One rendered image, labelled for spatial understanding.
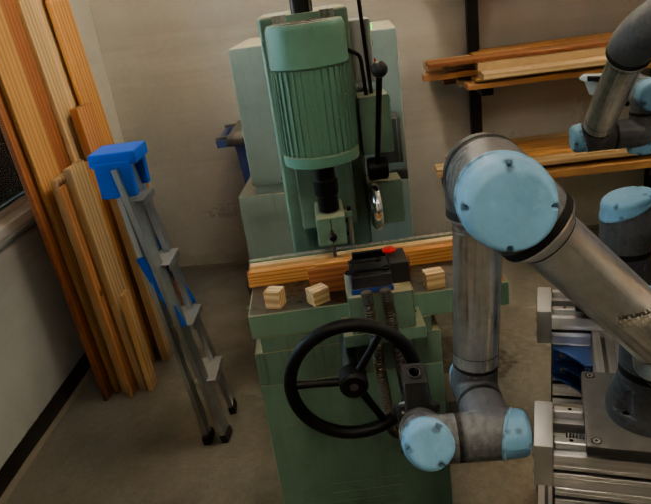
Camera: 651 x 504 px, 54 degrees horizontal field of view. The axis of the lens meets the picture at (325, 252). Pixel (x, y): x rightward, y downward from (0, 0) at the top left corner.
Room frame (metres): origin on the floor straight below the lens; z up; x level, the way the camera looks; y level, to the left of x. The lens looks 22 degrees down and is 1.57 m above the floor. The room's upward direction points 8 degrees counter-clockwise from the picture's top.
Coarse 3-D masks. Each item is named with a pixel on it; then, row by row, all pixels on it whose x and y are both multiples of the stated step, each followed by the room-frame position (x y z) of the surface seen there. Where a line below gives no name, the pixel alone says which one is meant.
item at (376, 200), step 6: (372, 186) 1.59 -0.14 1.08; (378, 186) 1.60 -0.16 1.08; (372, 192) 1.57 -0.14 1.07; (378, 192) 1.57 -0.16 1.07; (372, 198) 1.56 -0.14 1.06; (378, 198) 1.56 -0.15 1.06; (372, 204) 1.56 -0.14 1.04; (378, 204) 1.55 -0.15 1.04; (372, 210) 1.59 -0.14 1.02; (378, 210) 1.54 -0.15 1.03; (378, 216) 1.54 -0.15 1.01; (372, 222) 1.61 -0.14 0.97; (378, 222) 1.55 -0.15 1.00; (378, 228) 1.56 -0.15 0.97
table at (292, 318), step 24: (432, 264) 1.45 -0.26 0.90; (264, 288) 1.45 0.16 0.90; (288, 288) 1.43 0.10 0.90; (504, 288) 1.31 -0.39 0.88; (264, 312) 1.32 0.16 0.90; (288, 312) 1.31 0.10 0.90; (312, 312) 1.31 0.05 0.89; (336, 312) 1.31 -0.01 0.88; (432, 312) 1.31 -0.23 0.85; (264, 336) 1.31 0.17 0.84; (360, 336) 1.21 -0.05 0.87; (408, 336) 1.21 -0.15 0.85
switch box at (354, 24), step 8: (352, 24) 1.74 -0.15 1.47; (368, 24) 1.74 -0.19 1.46; (352, 32) 1.74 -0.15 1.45; (360, 32) 1.74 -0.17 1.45; (368, 32) 1.74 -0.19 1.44; (352, 40) 1.74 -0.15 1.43; (360, 40) 1.74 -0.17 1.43; (368, 40) 1.74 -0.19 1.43; (352, 48) 1.74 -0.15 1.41; (360, 48) 1.74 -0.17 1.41; (368, 48) 1.74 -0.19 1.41; (352, 56) 1.74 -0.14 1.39; (368, 56) 1.74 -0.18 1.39; (360, 72) 1.74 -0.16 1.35; (360, 80) 1.74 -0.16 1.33
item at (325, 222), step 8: (320, 216) 1.44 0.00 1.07; (328, 216) 1.44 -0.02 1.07; (336, 216) 1.43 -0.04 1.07; (344, 216) 1.43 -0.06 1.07; (320, 224) 1.42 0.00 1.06; (328, 224) 1.42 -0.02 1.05; (336, 224) 1.42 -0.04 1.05; (344, 224) 1.42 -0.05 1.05; (320, 232) 1.43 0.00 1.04; (328, 232) 1.42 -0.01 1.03; (336, 232) 1.42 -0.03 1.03; (344, 232) 1.42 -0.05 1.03; (320, 240) 1.43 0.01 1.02; (328, 240) 1.42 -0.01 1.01; (336, 240) 1.42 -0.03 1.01; (344, 240) 1.42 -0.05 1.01
